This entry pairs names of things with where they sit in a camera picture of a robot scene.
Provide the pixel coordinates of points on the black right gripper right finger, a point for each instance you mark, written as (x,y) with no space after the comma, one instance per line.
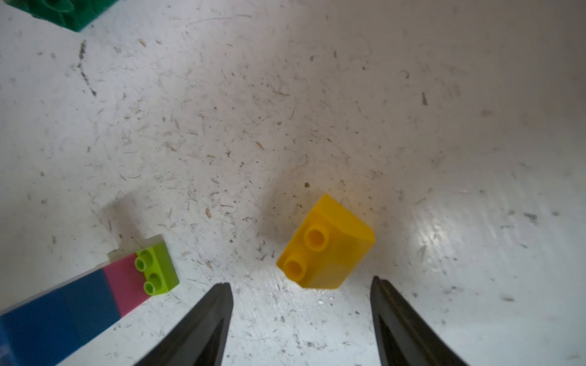
(402,336)

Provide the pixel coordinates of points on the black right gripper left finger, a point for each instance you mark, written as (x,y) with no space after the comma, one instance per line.
(200,337)

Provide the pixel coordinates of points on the pink lego brick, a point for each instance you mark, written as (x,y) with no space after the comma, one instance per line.
(126,284)

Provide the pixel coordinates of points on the yellow lego brick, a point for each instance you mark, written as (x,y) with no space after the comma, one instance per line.
(327,247)

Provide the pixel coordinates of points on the blue lego brick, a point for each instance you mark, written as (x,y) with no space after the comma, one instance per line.
(91,306)
(40,332)

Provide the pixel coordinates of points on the dark green long lego brick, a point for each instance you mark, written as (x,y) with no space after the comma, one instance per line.
(73,15)

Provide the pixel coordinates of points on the lime green long lego brick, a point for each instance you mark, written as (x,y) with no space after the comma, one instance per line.
(154,261)

